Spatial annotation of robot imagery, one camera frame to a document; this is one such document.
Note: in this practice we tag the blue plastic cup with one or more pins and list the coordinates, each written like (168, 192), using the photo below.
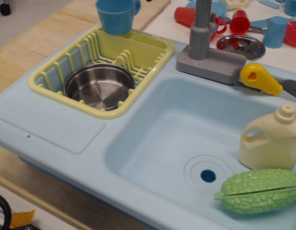
(117, 16)

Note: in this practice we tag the stainless steel pot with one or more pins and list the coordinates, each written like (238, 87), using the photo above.
(100, 84)

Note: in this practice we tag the red cup left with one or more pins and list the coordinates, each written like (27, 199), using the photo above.
(184, 16)

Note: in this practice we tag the metal pot lid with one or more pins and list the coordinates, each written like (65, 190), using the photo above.
(247, 46)

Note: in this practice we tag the red cup tipped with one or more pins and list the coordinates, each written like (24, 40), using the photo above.
(240, 23)

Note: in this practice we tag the blue cup upside down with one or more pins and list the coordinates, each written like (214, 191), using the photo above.
(275, 33)

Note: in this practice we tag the blue cup top right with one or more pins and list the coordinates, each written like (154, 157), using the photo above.
(290, 7)

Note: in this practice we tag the light blue toy sink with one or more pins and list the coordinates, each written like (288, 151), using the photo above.
(160, 163)

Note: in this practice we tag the yellow dish drying rack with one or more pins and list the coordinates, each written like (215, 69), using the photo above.
(142, 54)

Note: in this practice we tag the grey toy faucet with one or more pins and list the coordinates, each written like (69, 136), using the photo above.
(199, 59)

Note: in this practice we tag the blue plate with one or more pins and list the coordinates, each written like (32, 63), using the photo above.
(217, 6)

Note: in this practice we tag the cream toy detergent bottle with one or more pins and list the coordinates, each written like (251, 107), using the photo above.
(269, 142)

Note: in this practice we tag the green toy bitter melon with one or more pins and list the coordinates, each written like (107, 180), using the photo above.
(258, 191)

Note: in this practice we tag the cream toy item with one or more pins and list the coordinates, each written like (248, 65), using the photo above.
(235, 4)

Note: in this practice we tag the grey toy spatula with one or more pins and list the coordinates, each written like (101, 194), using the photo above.
(289, 86)

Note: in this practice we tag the orange tape piece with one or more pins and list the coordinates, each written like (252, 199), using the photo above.
(21, 219)

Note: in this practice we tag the black caster wheel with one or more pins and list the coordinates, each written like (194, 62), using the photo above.
(5, 9)

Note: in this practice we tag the yellow handled toy utensil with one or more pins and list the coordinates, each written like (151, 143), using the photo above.
(256, 76)

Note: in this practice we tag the red mug with handle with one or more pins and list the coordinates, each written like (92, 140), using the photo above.
(221, 28)

